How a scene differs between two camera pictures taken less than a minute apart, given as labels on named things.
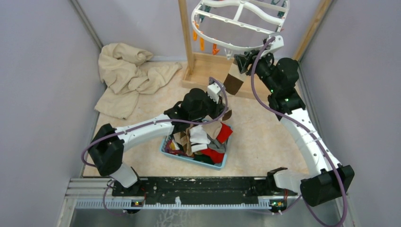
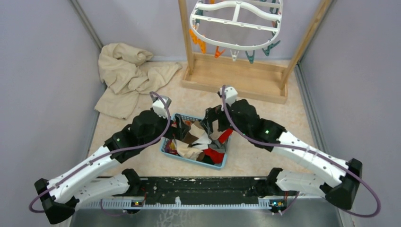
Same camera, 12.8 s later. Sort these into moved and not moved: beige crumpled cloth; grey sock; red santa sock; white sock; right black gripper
Moved: right black gripper
Not moved: beige crumpled cloth; grey sock; red santa sock; white sock
